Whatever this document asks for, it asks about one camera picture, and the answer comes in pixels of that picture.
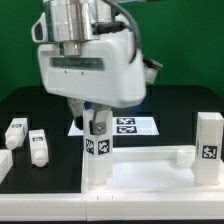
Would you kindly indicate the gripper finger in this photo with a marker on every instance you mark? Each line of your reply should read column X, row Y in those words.
column 98, row 122
column 77, row 107

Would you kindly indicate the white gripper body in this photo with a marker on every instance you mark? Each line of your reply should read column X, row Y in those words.
column 102, row 74

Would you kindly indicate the white desk top tray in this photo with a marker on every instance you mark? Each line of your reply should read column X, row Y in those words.
column 151, row 169

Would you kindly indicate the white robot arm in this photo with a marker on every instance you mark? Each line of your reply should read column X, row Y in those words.
column 71, row 23

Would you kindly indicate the white marker plate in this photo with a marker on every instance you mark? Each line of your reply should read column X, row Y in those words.
column 136, row 126

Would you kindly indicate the white left corner block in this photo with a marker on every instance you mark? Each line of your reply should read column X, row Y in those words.
column 6, row 162

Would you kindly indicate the white front rail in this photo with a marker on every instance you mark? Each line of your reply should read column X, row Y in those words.
column 112, row 206

